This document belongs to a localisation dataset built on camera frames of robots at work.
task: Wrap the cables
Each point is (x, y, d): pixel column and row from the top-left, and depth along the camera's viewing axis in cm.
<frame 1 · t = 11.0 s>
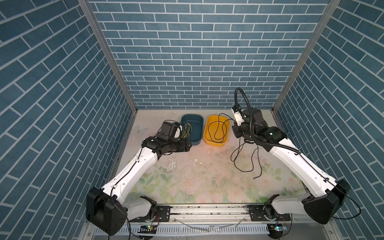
left hand: (187, 145, 79), fingers open
right hand: (233, 121, 76), fingers closed
dark teal plastic bin: (196, 121, 111), point 5 cm above the table
yellow plastic bin: (217, 130, 95), point 12 cm above the table

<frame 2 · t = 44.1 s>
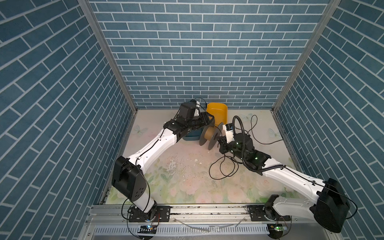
left hand: (212, 118, 77), fingers open
right hand: (216, 135, 78), fingers closed
yellow plastic bin: (219, 110, 119), point 4 cm above the table
the other named things where they were.

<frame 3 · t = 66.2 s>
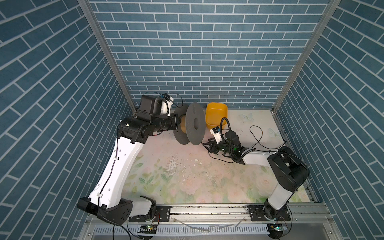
left hand: (182, 120, 66), fingers closed
right hand: (205, 140, 90), fingers open
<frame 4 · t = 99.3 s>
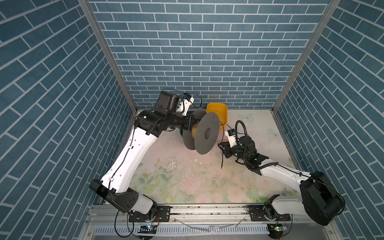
left hand: (196, 120, 66), fingers closed
right hand: (218, 142, 84), fingers closed
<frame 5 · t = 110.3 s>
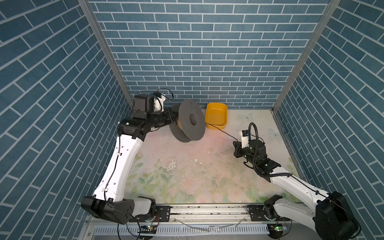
left hand: (178, 113, 68), fingers closed
right hand: (233, 140, 84), fingers closed
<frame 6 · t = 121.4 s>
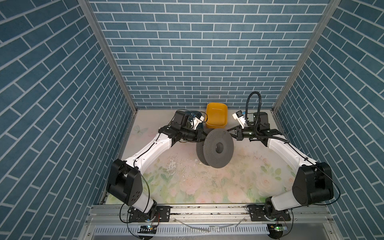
left hand: (209, 137, 76), fingers closed
right hand: (225, 131, 81), fingers closed
